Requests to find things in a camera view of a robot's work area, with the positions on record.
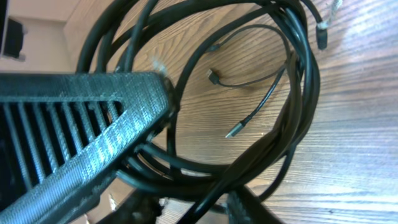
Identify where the black USB cable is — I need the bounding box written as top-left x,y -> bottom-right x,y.
205,24 -> 295,139
76,0 -> 321,224

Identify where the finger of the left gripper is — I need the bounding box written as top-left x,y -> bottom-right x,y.
1,72 -> 178,223

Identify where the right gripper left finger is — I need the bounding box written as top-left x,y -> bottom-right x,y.
98,189 -> 164,224

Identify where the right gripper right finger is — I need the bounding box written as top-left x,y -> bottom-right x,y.
226,186 -> 282,224

